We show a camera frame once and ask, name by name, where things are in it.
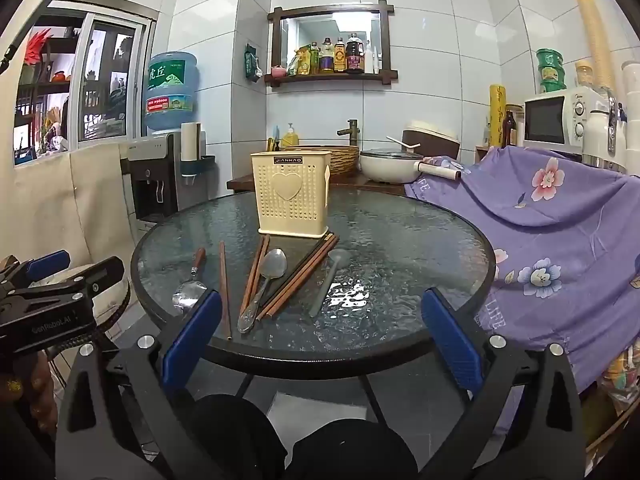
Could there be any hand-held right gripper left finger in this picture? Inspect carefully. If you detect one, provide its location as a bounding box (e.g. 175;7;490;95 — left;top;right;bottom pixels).
55;287;228;480

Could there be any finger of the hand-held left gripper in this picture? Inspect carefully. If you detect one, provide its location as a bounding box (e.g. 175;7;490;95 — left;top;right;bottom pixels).
10;256;126;313
0;249;72;302

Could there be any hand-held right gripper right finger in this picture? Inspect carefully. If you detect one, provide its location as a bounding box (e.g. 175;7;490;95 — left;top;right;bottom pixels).
420;287;588;480

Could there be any wooden spoon handle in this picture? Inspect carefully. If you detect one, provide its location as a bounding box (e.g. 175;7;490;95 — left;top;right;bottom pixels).
171;247;210;313

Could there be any steel spoon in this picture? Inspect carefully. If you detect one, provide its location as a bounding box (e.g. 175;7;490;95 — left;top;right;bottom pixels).
236;248;289;334

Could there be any black chopstick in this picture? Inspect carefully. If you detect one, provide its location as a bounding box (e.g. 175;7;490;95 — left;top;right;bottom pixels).
262;232;331;303
260;234;327;306

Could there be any translucent plastic spoon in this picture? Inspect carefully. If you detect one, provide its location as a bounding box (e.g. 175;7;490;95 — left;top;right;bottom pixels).
307;248;349;319

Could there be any cream plastic utensil holder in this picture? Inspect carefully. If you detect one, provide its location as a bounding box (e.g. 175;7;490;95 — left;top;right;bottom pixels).
250;150;334;239

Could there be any person's left hand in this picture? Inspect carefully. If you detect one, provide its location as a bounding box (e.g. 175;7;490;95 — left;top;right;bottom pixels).
2;354;58;433

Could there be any round printed cushion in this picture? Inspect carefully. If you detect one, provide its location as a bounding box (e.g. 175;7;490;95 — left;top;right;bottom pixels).
30;260;133;342

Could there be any beige cloth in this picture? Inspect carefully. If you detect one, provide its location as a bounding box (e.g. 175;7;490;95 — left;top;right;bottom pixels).
0;140;147;273

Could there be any water dispenser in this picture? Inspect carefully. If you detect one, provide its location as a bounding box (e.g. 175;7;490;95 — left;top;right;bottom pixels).
120;132;182;223

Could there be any purple floral cloth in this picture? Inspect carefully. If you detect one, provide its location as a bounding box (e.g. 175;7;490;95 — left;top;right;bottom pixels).
404;145;640;441

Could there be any white cling film roll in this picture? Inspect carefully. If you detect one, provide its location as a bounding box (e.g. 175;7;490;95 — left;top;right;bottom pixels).
419;161;463;182

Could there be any wooden counter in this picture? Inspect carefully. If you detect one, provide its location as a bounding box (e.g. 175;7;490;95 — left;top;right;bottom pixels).
226;174;416;197

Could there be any colourful printed cloth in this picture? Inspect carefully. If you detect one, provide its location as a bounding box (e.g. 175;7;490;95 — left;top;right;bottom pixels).
582;330;640;466

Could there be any white cooking pot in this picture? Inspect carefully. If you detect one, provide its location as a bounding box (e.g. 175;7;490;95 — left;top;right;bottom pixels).
359;147;427;184

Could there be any sliding window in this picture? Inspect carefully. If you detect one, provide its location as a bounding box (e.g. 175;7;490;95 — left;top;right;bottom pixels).
12;0;158;167

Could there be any blue water jug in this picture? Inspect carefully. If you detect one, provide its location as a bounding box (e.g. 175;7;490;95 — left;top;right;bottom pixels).
144;51;200;135

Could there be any wicker wash basin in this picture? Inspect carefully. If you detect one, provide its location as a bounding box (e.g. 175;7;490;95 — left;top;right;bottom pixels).
280;145;361;177

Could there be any brown glass bottle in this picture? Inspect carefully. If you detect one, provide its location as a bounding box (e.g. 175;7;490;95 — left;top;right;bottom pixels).
501;109;517;148

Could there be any yellow wrapped roll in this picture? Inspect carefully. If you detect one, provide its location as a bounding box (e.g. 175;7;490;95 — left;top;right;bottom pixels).
489;84;508;148

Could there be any bronze faucet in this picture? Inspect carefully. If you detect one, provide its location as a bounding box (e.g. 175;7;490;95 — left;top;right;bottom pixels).
336;119;359;148

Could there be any white microwave oven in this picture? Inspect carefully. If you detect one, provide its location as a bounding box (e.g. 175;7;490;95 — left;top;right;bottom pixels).
522;86;601;150

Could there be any white thermos kettle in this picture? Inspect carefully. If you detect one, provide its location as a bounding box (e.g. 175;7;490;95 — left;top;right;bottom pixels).
582;87;629;173

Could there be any green hanging packet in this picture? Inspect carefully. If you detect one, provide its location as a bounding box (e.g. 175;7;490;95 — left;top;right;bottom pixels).
244;44;264;81

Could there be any stack of green tubs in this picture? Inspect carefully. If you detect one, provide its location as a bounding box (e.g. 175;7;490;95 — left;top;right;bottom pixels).
536;48;566;93

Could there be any yellow green seasoning packet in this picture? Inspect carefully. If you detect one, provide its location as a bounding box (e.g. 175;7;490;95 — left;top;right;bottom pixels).
287;42;321;76

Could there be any dark soy sauce bottle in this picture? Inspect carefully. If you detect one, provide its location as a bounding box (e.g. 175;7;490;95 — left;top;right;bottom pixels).
346;33;365;74

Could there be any tall stack of paper cups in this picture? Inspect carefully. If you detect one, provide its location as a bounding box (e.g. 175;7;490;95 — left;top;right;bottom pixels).
571;0;619;93

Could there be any wooden framed mirror shelf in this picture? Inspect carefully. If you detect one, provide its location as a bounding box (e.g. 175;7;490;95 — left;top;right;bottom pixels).
267;0;399;89

